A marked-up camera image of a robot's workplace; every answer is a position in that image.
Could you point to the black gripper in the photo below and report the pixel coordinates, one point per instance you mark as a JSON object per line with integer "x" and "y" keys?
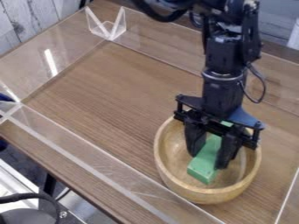
{"x": 216, "y": 113}

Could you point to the green rectangular block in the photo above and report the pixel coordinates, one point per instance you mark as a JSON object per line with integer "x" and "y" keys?
{"x": 200, "y": 168}

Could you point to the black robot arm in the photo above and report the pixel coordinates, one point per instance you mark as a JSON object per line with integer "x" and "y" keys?
{"x": 231, "y": 45}

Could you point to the brown wooden bowl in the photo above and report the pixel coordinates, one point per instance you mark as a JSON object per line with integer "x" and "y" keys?
{"x": 172, "y": 158}

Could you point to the black metal table leg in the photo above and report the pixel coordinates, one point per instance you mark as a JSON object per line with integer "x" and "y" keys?
{"x": 49, "y": 184}

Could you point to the clear acrylic tray wall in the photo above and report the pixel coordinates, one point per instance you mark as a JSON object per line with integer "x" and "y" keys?
{"x": 89, "y": 99}

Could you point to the clear acrylic corner bracket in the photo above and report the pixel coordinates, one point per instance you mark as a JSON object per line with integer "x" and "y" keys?
{"x": 105, "y": 29}

